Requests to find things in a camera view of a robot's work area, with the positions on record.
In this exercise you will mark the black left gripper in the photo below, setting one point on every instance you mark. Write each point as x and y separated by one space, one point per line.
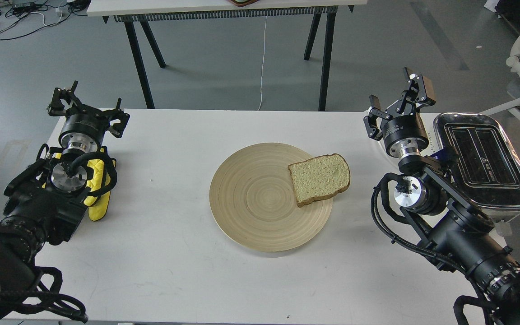
85 128

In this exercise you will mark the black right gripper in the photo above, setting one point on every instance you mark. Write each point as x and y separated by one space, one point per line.
402 129

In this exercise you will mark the slice of bread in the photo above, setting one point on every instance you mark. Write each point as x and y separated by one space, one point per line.
319 178

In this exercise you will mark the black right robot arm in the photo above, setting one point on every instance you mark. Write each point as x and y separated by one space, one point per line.
441 206

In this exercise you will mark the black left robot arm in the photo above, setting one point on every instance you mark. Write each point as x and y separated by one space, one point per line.
48 200

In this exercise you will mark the white chrome toaster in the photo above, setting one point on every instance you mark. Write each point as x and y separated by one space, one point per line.
488 168

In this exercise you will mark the yellow cloth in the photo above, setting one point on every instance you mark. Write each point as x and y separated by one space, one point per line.
97 206

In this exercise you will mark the white background table black legs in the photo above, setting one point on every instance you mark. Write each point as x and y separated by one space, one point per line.
130 12

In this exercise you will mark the round wooden plate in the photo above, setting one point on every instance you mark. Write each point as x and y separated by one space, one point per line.
253 202

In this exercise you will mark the brown object on back table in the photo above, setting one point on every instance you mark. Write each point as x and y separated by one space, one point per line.
242 3

